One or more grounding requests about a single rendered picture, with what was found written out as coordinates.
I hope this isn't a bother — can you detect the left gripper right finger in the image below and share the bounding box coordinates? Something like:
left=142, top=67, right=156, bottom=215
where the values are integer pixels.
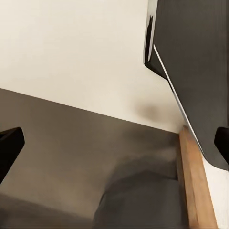
left=214, top=127, right=229, bottom=165

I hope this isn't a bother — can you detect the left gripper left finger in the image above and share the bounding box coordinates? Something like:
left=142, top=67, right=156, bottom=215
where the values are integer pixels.
left=0, top=126, right=25, bottom=184

